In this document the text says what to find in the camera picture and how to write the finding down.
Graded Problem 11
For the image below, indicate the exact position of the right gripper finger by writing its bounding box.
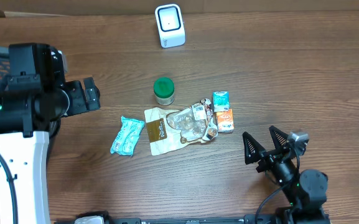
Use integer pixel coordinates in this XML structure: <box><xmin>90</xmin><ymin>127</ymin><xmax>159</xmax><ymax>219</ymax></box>
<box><xmin>269</xmin><ymin>126</ymin><xmax>289</xmax><ymax>151</ymax></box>
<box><xmin>242</xmin><ymin>132</ymin><xmax>266</xmax><ymax>165</ymax></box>

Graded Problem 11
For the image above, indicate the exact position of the small orange white box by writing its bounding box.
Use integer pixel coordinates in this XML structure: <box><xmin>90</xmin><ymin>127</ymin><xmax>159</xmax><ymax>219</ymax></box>
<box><xmin>216</xmin><ymin>109</ymin><xmax>235</xmax><ymax>133</ymax></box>

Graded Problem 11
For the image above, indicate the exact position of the teal snack packet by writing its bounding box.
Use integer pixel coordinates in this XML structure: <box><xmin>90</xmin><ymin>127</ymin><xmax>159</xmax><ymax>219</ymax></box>
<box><xmin>110</xmin><ymin>116</ymin><xmax>145</xmax><ymax>156</ymax></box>

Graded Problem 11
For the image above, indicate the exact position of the small teal white box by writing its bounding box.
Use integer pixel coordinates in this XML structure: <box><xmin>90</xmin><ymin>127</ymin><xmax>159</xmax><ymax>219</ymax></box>
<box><xmin>212</xmin><ymin>91</ymin><xmax>230</xmax><ymax>113</ymax></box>

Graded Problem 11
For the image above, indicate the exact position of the green capped bottle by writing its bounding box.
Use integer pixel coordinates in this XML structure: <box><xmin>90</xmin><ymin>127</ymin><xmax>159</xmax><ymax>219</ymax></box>
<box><xmin>153</xmin><ymin>77</ymin><xmax>175</xmax><ymax>106</ymax></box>

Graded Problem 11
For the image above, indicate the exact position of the beige brown snack pouch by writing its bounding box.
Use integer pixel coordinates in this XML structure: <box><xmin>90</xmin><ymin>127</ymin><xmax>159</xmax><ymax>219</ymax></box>
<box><xmin>144</xmin><ymin>98</ymin><xmax>218</xmax><ymax>156</ymax></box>

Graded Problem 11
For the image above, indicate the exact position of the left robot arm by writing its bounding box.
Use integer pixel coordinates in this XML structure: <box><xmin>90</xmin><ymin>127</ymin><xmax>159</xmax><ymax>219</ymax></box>
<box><xmin>0</xmin><ymin>43</ymin><xmax>101</xmax><ymax>223</ymax></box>

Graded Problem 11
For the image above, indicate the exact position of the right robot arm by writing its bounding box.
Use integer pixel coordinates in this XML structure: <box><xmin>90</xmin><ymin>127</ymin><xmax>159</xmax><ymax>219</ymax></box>
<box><xmin>242</xmin><ymin>126</ymin><xmax>331</xmax><ymax>223</ymax></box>

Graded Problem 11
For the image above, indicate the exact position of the white barcode scanner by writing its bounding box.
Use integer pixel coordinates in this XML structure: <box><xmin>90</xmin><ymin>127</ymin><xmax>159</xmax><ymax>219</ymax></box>
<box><xmin>155</xmin><ymin>4</ymin><xmax>186</xmax><ymax>49</ymax></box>

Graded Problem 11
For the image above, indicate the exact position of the cardboard strip at table edge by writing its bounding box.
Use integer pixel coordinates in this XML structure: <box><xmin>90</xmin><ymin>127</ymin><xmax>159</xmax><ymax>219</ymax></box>
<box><xmin>0</xmin><ymin>0</ymin><xmax>359</xmax><ymax>17</ymax></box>

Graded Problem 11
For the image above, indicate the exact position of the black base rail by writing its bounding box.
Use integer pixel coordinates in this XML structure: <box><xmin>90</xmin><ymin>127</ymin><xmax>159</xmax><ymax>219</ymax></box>
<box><xmin>55</xmin><ymin>211</ymin><xmax>331</xmax><ymax>224</ymax></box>

